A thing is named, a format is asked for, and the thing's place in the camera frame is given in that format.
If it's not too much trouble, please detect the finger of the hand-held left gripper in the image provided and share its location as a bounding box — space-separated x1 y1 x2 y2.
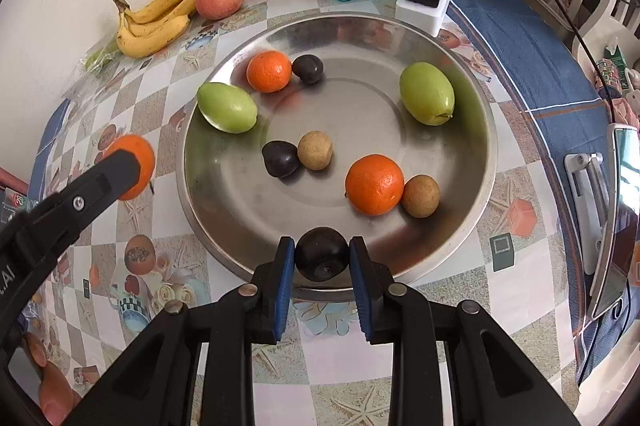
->
0 150 142 347

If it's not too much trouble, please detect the dark purple plum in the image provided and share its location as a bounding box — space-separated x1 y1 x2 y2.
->
292 54 324 85
261 140 302 179
295 227 349 283

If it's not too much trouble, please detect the white power adapter base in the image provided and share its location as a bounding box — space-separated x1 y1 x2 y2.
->
395 0 453 34

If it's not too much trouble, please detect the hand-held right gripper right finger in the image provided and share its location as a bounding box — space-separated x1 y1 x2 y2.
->
348 236 576 426

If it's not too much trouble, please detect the person's left hand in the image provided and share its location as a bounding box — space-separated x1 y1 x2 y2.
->
22 331 83 426

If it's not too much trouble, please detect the clear package of green fruit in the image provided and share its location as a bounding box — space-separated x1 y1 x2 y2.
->
60 38 126 102

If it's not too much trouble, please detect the orange mandarin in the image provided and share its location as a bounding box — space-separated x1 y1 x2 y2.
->
246 50 293 94
102 133 156 202
345 154 405 217

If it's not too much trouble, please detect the yellow banana bunch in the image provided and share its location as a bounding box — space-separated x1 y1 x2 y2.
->
113 0 224 59

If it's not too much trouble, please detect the round steel plate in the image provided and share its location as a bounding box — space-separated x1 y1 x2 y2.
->
176 12 499 303

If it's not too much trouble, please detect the green jujube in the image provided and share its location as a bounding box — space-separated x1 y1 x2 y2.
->
196 82 259 135
399 61 456 127

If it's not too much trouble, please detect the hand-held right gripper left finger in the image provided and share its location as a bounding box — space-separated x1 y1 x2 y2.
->
65 236 297 426

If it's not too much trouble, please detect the small brown round fruit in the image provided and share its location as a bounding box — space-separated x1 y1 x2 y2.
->
297 130 334 171
401 174 441 219

